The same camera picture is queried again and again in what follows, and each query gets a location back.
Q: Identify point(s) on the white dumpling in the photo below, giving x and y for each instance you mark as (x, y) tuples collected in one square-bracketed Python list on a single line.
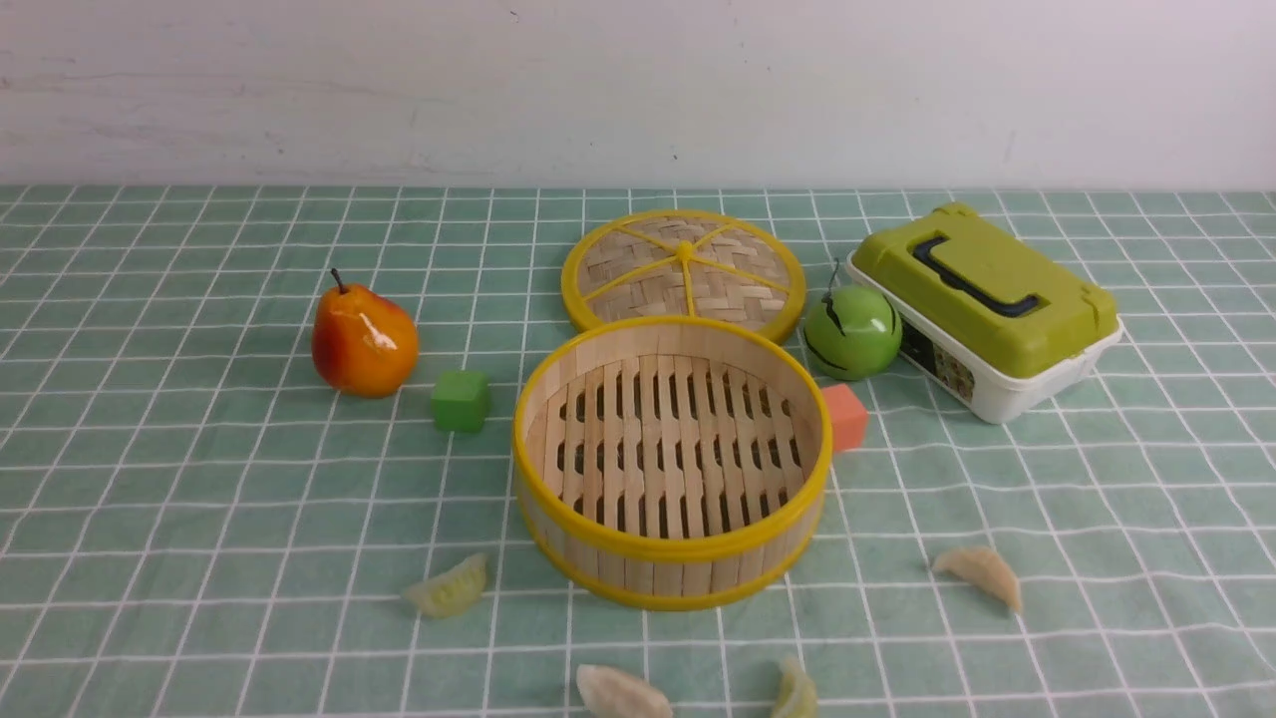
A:
[(608, 692)]

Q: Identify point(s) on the orange cube block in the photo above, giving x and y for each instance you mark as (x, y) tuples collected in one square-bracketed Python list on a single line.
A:
[(848, 417)]

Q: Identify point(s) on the green cube block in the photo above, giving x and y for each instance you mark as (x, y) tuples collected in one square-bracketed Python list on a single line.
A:
[(461, 401)]

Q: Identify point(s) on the orange red pear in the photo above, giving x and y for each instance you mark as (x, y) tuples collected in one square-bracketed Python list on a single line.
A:
[(363, 345)]

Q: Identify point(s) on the woven bamboo steamer lid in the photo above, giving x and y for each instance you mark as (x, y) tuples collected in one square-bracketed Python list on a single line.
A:
[(684, 262)]

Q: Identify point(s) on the green lidded white box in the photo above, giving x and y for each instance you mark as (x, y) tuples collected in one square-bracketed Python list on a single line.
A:
[(998, 324)]

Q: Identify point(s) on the pale green dumpling bottom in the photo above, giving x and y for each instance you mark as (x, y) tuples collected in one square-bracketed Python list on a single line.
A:
[(797, 694)]

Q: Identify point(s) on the beige dumpling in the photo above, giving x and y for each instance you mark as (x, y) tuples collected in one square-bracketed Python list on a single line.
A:
[(982, 567)]

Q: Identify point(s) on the pale green dumpling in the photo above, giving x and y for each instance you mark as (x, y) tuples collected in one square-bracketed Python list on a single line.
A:
[(451, 592), (797, 694)]

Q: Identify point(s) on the bamboo steamer tray yellow rim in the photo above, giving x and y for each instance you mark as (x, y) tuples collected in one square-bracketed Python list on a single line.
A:
[(671, 463)]

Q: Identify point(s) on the green checkered tablecloth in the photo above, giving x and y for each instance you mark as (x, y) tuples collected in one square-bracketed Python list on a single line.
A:
[(195, 524)]

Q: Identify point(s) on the green apple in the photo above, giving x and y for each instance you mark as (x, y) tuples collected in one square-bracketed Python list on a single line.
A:
[(852, 332)]

